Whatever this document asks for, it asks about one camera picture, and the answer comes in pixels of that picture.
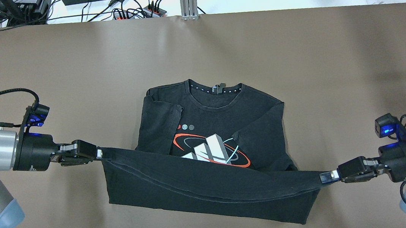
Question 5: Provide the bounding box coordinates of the black t-shirt with logo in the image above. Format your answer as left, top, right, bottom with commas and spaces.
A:
102, 79, 325, 224

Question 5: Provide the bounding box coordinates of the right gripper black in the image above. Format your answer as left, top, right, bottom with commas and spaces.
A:
319, 141, 406, 184

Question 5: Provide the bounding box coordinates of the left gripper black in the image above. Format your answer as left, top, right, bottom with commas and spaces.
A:
12, 132, 103, 171

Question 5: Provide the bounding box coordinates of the grey orange usb hub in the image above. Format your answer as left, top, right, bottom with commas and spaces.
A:
111, 9, 140, 20
143, 2, 167, 18

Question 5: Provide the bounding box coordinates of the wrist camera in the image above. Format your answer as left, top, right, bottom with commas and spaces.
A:
21, 104, 50, 128
374, 113, 406, 141

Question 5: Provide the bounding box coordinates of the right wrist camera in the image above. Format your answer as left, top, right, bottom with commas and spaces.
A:
374, 113, 406, 141

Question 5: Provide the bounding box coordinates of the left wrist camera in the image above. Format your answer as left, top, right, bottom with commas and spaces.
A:
21, 104, 50, 128

